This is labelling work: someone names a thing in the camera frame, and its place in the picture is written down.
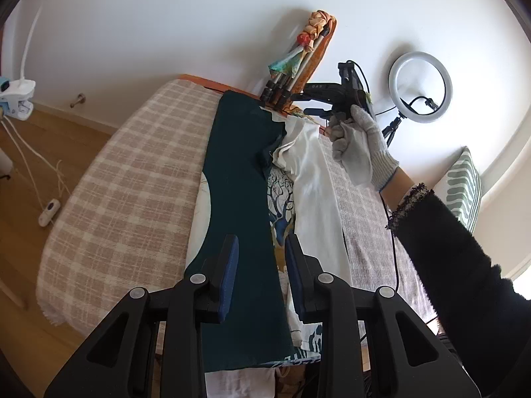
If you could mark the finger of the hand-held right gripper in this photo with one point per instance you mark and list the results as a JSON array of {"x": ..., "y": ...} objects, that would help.
[
  {"x": 317, "y": 112},
  {"x": 300, "y": 96}
]

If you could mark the dark green garment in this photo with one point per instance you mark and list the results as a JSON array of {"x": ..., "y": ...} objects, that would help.
[{"x": 240, "y": 199}]

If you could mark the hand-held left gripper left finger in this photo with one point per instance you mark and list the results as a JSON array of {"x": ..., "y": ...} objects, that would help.
[{"x": 229, "y": 277}]

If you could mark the tree print cloth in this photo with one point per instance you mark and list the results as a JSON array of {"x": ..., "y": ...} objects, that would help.
[{"x": 280, "y": 199}]

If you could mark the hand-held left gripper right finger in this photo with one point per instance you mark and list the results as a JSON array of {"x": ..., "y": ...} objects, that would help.
[{"x": 295, "y": 275}]

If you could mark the beige plaid blanket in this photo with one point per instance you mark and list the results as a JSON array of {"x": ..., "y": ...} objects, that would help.
[{"x": 124, "y": 182}]

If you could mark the white clamp gooseneck lamp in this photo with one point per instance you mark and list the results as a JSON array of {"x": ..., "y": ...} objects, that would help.
[{"x": 18, "y": 91}]

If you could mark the white garment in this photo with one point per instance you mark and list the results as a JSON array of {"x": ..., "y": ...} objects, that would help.
[{"x": 315, "y": 182}]

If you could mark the person's right forearm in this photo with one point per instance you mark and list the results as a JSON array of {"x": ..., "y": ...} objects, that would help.
[{"x": 456, "y": 277}]

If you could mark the person's right hand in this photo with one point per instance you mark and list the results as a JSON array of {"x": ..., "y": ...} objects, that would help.
[{"x": 361, "y": 149}]

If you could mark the grey textured blanket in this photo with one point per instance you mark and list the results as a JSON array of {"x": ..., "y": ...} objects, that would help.
[{"x": 365, "y": 224}]

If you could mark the metal door stopper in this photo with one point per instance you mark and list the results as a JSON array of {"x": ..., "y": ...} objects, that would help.
[{"x": 78, "y": 100}]

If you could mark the pale pink cloth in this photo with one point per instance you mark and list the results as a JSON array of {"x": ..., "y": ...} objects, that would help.
[{"x": 240, "y": 383}]

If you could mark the green patterned pillow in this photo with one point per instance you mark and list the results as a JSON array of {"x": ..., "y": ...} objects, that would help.
[{"x": 460, "y": 186}]

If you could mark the colourful fabric bundle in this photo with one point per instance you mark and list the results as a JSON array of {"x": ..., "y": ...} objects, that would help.
[{"x": 296, "y": 56}]

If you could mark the folded tripod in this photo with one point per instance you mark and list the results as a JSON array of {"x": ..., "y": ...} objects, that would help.
[{"x": 278, "y": 89}]

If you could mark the orange headboard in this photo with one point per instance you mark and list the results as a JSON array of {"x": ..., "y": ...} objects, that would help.
[{"x": 319, "y": 62}]

